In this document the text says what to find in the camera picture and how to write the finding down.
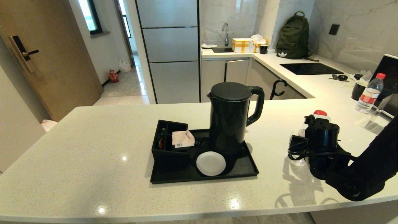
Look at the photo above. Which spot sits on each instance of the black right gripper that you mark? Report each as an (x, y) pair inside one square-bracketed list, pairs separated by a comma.
[(321, 135)]

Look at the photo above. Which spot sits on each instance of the clear water bottle red cap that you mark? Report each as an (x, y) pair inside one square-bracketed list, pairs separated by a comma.
[(320, 112), (368, 95)]

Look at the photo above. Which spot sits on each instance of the pink tea bag packet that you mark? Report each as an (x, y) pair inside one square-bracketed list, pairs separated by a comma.
[(182, 139)]

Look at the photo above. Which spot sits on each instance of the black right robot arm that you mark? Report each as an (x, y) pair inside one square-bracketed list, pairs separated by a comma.
[(373, 168)]

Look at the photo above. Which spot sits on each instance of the black cup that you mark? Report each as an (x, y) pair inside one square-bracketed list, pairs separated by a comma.
[(358, 91)]

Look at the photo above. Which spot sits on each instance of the black electric kettle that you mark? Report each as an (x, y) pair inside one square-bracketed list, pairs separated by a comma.
[(230, 124)]

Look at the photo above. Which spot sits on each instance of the black key bundle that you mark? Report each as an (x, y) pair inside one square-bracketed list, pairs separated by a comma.
[(342, 77)]

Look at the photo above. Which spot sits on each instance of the clear acrylic sign holder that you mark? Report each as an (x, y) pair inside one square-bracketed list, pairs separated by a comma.
[(372, 124)]

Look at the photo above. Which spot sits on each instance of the black induction cooktop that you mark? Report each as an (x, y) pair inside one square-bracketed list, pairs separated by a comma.
[(312, 69)]

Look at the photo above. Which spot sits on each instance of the crumpled clear plastic wrap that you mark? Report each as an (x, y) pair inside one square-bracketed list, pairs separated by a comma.
[(365, 75)]

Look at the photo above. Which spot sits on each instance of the dark green backpack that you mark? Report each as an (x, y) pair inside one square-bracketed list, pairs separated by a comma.
[(293, 36)]

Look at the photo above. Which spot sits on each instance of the black mug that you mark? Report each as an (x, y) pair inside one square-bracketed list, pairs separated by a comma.
[(263, 49)]

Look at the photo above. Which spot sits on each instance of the black rectangular serving tray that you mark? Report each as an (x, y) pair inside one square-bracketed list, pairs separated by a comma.
[(242, 168)]

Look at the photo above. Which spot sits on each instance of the grey cabinet door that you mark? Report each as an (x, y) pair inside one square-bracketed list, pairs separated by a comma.
[(212, 80), (237, 72)]

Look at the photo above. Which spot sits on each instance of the crumpled white plastic bag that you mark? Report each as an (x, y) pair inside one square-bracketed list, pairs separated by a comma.
[(257, 38)]

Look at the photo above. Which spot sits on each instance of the white box yellow tape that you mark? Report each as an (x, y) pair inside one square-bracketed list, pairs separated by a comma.
[(243, 46)]

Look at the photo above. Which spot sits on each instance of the dark kitchen sink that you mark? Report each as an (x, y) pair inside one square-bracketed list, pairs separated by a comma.
[(222, 50)]

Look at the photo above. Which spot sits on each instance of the chrome kitchen faucet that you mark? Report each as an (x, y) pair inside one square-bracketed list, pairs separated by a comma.
[(226, 31)]

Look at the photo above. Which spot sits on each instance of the white plate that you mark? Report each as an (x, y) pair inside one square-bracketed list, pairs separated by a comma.
[(208, 46)]

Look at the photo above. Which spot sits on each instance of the black compartment organizer box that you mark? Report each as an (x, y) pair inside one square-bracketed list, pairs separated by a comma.
[(169, 158)]

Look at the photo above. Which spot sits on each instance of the red sachet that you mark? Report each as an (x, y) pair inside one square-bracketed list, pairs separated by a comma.
[(161, 141)]

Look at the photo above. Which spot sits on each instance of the silver refrigerator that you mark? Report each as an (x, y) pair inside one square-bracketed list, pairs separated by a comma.
[(171, 46)]

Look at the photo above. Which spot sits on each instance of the red plastic bag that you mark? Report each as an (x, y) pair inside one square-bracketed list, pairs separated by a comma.
[(113, 76)]

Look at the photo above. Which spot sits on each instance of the narrow dark framed glass door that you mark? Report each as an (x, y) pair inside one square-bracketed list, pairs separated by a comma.
[(124, 18)]

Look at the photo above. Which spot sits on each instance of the dark framed window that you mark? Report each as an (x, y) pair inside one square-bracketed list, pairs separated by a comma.
[(90, 15)]

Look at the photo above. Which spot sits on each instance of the brown wooden door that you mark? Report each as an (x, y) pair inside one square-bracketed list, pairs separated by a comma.
[(62, 62)]

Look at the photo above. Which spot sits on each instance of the pale pink white bag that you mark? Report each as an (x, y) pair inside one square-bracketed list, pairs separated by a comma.
[(48, 125)]

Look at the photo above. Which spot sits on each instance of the black electronic door lock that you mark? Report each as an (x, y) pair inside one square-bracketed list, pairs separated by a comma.
[(20, 48)]

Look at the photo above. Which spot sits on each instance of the black wall socket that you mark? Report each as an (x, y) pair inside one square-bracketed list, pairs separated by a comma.
[(334, 29)]

